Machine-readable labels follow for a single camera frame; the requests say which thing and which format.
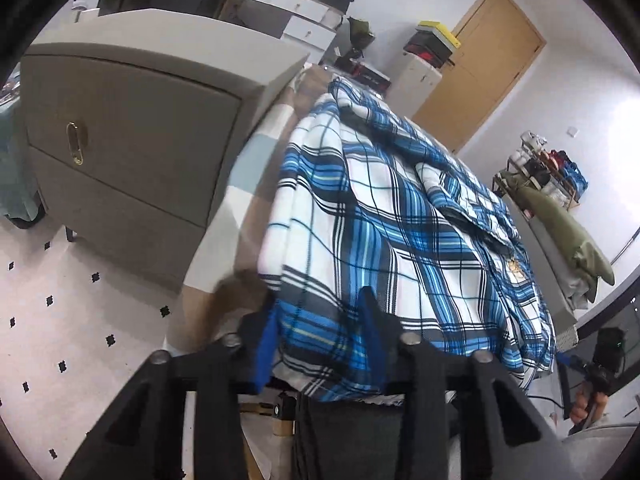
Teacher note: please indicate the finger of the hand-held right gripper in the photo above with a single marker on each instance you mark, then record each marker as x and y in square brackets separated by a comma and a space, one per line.
[565, 360]

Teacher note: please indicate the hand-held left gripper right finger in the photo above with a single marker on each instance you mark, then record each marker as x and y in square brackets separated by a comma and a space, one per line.
[372, 345]

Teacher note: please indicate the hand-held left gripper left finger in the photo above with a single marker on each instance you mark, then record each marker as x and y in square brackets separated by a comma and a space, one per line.
[265, 355]

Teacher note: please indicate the blue plaid shirt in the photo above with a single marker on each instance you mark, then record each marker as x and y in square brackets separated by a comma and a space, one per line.
[380, 220]

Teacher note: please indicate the person's right forearm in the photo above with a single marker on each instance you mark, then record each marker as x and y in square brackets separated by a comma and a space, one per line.
[595, 440]

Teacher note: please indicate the person's right hand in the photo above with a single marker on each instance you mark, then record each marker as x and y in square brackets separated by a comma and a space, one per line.
[580, 407]

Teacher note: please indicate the grey bedding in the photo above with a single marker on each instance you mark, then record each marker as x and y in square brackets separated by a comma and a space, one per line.
[550, 270]

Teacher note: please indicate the dark cloth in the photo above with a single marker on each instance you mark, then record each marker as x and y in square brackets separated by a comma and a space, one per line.
[350, 440]

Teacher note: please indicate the metal pole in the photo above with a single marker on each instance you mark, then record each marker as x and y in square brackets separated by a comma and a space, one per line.
[625, 247]

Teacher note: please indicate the olive green pillow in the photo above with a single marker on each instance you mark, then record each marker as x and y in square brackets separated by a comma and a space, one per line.
[560, 225]

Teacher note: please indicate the wooden shoe rack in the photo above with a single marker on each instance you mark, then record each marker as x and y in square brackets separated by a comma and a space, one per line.
[550, 175]

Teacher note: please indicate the checkered bed sheet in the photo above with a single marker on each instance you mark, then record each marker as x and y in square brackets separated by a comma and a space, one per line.
[250, 160]

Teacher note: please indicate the grey nightstand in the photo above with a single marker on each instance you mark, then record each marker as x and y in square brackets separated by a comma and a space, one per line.
[150, 125]

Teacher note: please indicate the white plastic drawer cabinet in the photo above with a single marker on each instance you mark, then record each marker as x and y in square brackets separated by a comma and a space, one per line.
[415, 80]

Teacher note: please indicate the wooden door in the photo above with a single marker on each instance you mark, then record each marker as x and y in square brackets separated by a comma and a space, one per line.
[480, 70]

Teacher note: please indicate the black red shoe box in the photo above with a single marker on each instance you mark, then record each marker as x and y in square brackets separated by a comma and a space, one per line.
[425, 47]

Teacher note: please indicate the teal cloth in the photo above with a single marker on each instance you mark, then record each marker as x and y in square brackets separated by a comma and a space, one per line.
[15, 175]

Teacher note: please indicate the green wrapped bouquet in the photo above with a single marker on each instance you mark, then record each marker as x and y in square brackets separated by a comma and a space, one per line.
[360, 35]

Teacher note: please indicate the yellow shoe box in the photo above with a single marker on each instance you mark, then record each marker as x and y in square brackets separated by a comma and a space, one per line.
[440, 30]

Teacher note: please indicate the white drawer desk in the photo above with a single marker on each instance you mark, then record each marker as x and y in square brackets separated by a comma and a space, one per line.
[305, 27]

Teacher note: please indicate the wooden bed frame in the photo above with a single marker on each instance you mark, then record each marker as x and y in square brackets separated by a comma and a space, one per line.
[282, 427]

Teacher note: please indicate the white wall switch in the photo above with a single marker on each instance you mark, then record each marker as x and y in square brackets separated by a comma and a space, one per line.
[573, 131]

